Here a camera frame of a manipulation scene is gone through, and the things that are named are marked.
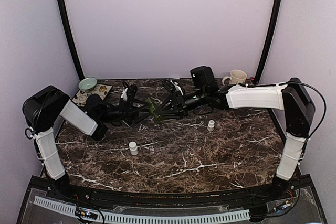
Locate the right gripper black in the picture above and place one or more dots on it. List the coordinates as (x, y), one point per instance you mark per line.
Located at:
(180, 102)

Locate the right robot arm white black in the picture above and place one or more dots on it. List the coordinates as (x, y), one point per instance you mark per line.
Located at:
(290, 96)

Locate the white pill bottle front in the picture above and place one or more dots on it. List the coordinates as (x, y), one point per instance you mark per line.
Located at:
(133, 148)

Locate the left black frame post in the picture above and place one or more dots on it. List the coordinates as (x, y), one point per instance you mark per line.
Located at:
(69, 38)

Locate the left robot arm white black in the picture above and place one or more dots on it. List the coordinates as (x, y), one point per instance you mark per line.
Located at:
(51, 105)

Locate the cream ceramic mug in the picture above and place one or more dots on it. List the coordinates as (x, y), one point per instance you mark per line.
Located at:
(236, 77)

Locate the right black frame post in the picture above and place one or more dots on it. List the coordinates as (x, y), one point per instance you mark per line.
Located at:
(268, 40)

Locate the green weekly pill organizer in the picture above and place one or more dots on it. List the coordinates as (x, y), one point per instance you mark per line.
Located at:
(152, 108)

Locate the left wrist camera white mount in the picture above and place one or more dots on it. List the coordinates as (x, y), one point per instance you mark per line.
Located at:
(129, 92)

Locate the black frame post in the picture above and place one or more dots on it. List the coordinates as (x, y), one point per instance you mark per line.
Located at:
(69, 38)
(268, 40)

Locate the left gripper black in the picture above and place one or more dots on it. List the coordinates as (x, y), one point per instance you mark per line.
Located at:
(128, 110)

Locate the patterned coaster under bowl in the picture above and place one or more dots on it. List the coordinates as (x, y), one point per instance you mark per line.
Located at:
(81, 96)

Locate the white slotted cable duct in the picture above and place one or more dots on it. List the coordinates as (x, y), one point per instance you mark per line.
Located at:
(112, 217)

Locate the pale green bowl left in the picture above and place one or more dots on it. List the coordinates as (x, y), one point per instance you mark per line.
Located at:
(87, 84)

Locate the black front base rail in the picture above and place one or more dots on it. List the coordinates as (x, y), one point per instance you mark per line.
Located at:
(107, 198)

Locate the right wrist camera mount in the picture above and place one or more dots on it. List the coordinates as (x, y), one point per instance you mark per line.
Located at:
(173, 87)

